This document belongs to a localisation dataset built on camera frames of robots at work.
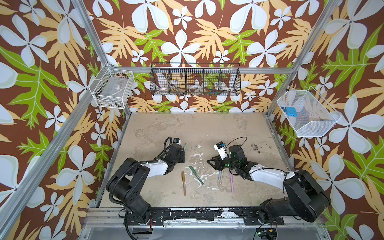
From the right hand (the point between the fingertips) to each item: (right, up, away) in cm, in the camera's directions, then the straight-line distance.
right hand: (209, 160), depth 86 cm
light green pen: (-15, +6, +15) cm, 22 cm away
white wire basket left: (-57, +42, 0) cm, 71 cm away
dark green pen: (-7, -9, +2) cm, 12 cm away
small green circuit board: (+28, -34, -13) cm, 46 cm away
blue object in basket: (+48, +28, 0) cm, 56 cm away
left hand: (-17, +4, +9) cm, 20 cm away
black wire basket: (-8, +51, +12) cm, 54 cm away
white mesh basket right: (+55, +27, -4) cm, 62 cm away
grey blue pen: (+7, -9, +3) cm, 12 cm away
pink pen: (+13, -12, 0) cm, 18 cm away
